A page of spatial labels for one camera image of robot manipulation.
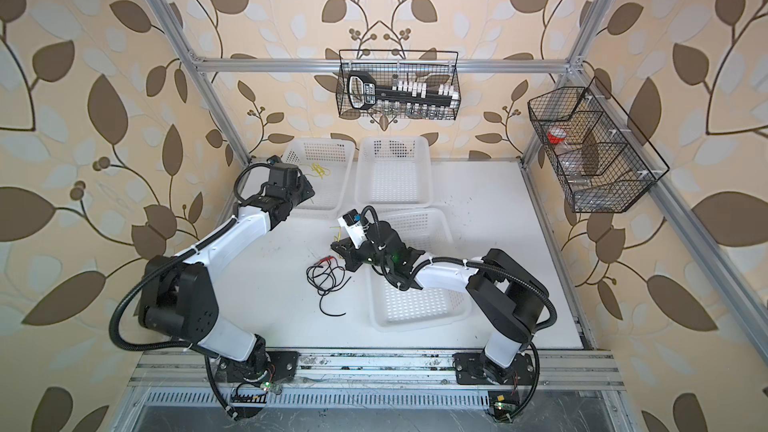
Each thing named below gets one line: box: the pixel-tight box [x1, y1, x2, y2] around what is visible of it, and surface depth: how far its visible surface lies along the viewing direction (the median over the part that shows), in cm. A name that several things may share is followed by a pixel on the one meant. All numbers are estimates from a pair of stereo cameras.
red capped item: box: [547, 127, 567, 144], surface depth 84 cm
